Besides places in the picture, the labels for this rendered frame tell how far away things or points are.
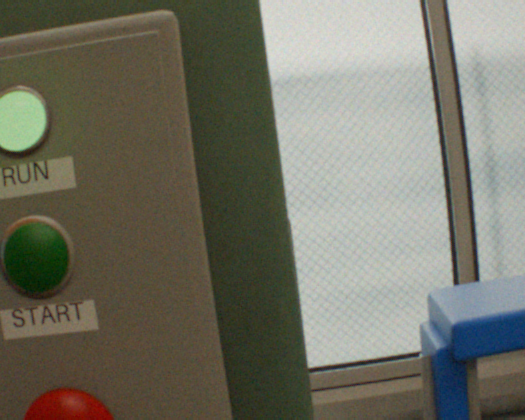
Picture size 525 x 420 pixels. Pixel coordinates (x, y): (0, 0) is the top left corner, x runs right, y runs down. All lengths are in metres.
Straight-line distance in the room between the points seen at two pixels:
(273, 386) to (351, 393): 1.54
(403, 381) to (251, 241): 1.59
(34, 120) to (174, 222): 0.05
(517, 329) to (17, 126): 0.91
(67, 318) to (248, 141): 0.10
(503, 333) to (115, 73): 0.89
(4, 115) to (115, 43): 0.04
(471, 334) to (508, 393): 0.79
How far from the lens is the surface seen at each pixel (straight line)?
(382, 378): 2.00
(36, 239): 0.34
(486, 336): 1.19
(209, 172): 0.40
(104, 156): 0.34
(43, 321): 0.35
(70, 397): 0.35
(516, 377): 1.96
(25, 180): 0.34
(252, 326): 0.41
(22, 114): 0.33
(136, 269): 0.34
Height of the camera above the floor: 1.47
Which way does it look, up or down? 9 degrees down
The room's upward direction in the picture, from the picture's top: 7 degrees counter-clockwise
